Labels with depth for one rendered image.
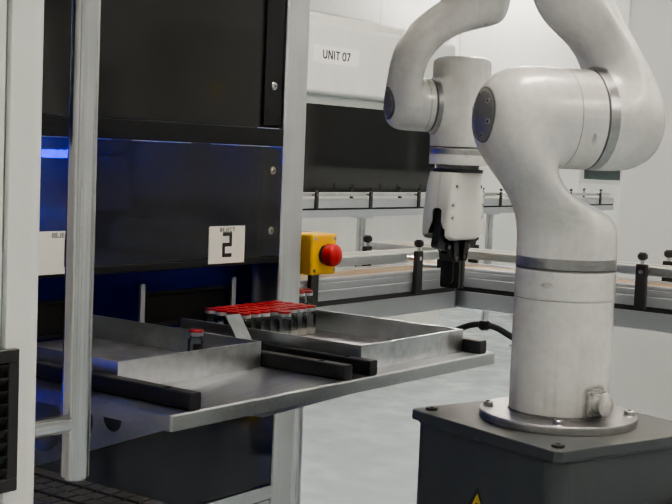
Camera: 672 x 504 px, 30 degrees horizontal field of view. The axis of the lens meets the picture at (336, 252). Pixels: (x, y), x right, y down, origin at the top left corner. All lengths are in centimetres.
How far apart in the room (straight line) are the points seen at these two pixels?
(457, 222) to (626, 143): 38
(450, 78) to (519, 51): 916
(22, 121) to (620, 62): 77
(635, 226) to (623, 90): 178
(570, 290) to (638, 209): 180
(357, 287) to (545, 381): 104
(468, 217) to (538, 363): 39
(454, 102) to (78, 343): 86
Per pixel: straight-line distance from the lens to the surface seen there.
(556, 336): 149
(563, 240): 148
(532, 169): 145
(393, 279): 259
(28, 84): 103
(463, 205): 182
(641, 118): 151
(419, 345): 182
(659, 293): 260
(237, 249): 204
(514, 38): 1100
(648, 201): 326
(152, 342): 184
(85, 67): 109
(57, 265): 178
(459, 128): 180
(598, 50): 155
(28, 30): 104
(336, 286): 243
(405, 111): 178
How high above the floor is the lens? 117
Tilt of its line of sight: 4 degrees down
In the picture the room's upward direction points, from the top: 2 degrees clockwise
